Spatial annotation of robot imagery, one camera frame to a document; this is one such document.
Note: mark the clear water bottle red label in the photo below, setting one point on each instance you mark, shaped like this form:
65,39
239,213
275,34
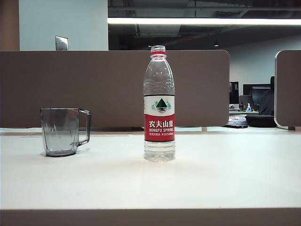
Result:
160,124

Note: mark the grey transparent faceted mug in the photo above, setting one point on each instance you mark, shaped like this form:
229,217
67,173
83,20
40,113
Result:
58,141

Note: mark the blue hand sanitizer bottle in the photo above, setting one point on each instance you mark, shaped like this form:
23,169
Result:
249,107

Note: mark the wide brown desk divider panel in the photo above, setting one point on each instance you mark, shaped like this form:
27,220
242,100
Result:
94,89

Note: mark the black sign with numeral two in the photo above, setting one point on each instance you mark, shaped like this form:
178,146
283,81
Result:
234,93

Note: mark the patterned blue red cushion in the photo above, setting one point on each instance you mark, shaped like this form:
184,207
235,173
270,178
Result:
236,122

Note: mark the grey monitor back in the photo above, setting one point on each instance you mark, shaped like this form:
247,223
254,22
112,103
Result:
244,100

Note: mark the black computer monitor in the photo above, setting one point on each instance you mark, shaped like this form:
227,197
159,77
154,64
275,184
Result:
258,94

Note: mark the white ceiling light strip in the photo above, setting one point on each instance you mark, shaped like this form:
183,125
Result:
211,20

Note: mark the round black cushion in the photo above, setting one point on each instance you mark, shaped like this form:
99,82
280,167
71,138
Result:
261,121

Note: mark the black office chair back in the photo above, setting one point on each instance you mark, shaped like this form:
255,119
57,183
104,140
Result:
268,101

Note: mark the narrow brown desk divider panel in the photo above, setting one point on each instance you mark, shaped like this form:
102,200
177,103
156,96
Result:
289,89

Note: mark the metal wall switch plate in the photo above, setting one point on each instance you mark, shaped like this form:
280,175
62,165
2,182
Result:
61,43

